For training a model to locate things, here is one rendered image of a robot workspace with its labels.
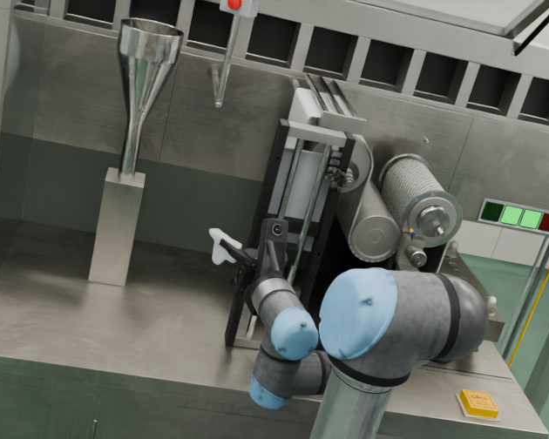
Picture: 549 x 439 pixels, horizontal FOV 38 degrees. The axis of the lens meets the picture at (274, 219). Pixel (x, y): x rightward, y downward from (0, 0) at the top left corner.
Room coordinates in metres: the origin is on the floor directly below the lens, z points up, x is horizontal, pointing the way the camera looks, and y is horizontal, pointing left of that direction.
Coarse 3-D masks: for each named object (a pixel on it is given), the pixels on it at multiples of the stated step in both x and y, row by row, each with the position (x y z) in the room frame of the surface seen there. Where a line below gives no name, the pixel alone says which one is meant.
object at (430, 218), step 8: (424, 208) 1.76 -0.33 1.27; (432, 208) 1.75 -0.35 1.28; (440, 208) 1.75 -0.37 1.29; (424, 216) 1.74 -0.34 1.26; (432, 216) 1.75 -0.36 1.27; (440, 216) 1.75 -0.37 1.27; (448, 216) 1.75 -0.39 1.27; (424, 224) 1.74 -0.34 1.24; (432, 224) 1.75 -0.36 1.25; (440, 224) 1.76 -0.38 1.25; (448, 224) 1.76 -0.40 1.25; (424, 232) 1.75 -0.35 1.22; (432, 232) 1.75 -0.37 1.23
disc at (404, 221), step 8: (424, 192) 1.76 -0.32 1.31; (432, 192) 1.76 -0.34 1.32; (440, 192) 1.77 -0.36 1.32; (448, 192) 1.77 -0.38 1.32; (416, 200) 1.76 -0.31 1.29; (448, 200) 1.77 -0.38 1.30; (456, 200) 1.78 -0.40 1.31; (408, 208) 1.76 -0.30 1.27; (456, 208) 1.78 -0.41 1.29; (408, 216) 1.76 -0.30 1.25; (408, 224) 1.76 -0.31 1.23; (456, 224) 1.78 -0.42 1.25; (408, 232) 1.76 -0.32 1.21; (456, 232) 1.78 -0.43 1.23; (440, 240) 1.78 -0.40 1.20; (448, 240) 1.78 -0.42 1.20
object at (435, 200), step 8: (424, 200) 1.76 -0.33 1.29; (432, 200) 1.76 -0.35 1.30; (440, 200) 1.76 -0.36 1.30; (416, 208) 1.75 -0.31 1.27; (448, 208) 1.77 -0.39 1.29; (416, 216) 1.76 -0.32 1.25; (456, 216) 1.77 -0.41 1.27; (416, 224) 1.76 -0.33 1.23; (416, 232) 1.76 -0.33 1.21; (448, 232) 1.77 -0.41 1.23; (432, 240) 1.77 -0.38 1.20
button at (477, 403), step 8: (464, 392) 1.59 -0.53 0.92; (472, 392) 1.60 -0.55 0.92; (480, 392) 1.61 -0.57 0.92; (464, 400) 1.57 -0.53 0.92; (472, 400) 1.56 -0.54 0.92; (480, 400) 1.57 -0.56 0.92; (488, 400) 1.58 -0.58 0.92; (464, 408) 1.56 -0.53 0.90; (472, 408) 1.54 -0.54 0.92; (480, 408) 1.54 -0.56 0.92; (488, 408) 1.55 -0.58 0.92; (496, 408) 1.56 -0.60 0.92; (488, 416) 1.54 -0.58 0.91; (496, 416) 1.55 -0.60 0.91
